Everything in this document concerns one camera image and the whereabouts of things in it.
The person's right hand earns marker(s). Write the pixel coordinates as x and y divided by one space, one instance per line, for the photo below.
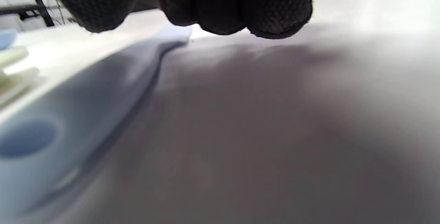
223 0

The light blue plastic knife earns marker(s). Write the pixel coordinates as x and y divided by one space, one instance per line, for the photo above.
75 114

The beige container lid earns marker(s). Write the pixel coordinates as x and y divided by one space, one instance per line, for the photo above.
13 69

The black monitor stand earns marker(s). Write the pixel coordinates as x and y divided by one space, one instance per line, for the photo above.
39 2

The black keyboard tray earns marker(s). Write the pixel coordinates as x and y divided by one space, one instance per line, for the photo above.
17 9

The small blue dish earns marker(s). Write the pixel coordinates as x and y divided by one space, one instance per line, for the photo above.
7 40

